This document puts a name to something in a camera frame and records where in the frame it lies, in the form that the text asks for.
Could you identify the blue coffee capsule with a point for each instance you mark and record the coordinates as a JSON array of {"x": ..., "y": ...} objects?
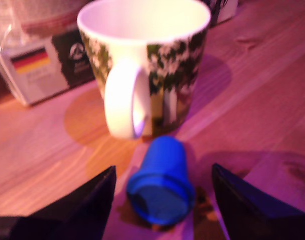
[{"x": 162, "y": 180}]

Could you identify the cardboard can tray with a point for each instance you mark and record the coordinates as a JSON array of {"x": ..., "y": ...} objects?
[{"x": 37, "y": 75}]

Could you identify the tin can pale red label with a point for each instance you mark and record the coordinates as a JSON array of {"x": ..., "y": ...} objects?
[{"x": 42, "y": 20}]

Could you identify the white mug with tree print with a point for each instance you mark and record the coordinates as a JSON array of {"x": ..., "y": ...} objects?
[{"x": 142, "y": 32}]

